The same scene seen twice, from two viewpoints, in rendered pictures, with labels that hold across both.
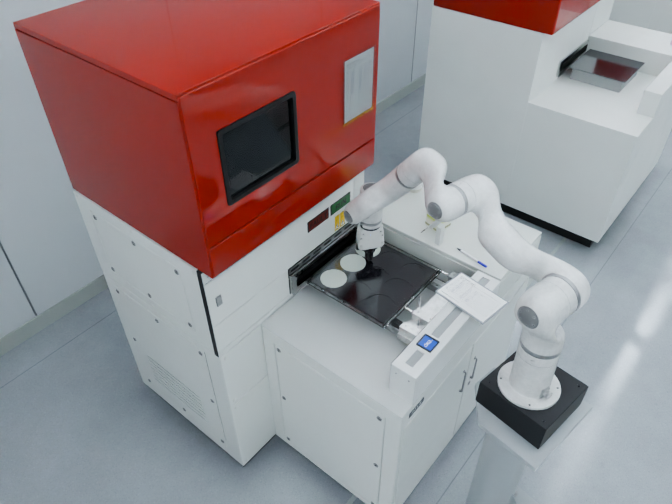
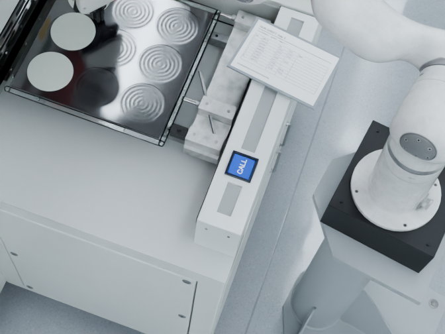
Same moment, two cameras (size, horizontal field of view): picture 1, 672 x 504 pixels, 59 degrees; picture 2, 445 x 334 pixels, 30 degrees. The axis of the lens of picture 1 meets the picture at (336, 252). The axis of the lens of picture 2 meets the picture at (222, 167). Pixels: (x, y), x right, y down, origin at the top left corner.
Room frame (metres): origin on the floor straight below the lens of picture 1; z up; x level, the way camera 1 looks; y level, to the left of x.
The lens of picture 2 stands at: (0.63, 0.10, 2.49)
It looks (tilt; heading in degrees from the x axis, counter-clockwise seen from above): 65 degrees down; 330
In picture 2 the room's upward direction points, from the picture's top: 11 degrees clockwise
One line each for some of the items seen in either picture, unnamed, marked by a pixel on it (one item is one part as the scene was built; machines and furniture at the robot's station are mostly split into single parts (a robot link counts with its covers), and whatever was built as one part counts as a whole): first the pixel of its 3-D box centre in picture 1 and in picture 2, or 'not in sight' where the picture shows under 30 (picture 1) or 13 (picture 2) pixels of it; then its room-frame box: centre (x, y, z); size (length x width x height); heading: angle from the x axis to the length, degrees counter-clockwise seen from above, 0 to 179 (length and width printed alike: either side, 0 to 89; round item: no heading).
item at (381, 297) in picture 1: (373, 275); (114, 48); (1.62, -0.14, 0.90); 0.34 x 0.34 x 0.01; 50
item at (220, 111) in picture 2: (424, 318); (217, 110); (1.40, -0.31, 0.89); 0.08 x 0.03 x 0.03; 50
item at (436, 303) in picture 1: (435, 311); (228, 88); (1.46, -0.36, 0.87); 0.36 x 0.08 x 0.03; 140
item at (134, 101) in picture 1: (216, 102); not in sight; (1.81, 0.39, 1.52); 0.81 x 0.75 x 0.59; 140
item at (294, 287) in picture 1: (328, 255); (26, 24); (1.74, 0.03, 0.89); 0.44 x 0.02 x 0.10; 140
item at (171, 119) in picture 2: (413, 297); (191, 75); (1.50, -0.28, 0.90); 0.38 x 0.01 x 0.01; 140
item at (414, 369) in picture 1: (447, 333); (258, 128); (1.33, -0.38, 0.89); 0.55 x 0.09 x 0.14; 140
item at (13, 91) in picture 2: (344, 303); (83, 116); (1.48, -0.03, 0.90); 0.37 x 0.01 x 0.01; 50
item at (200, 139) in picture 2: (411, 331); (204, 140); (1.34, -0.26, 0.89); 0.08 x 0.03 x 0.03; 50
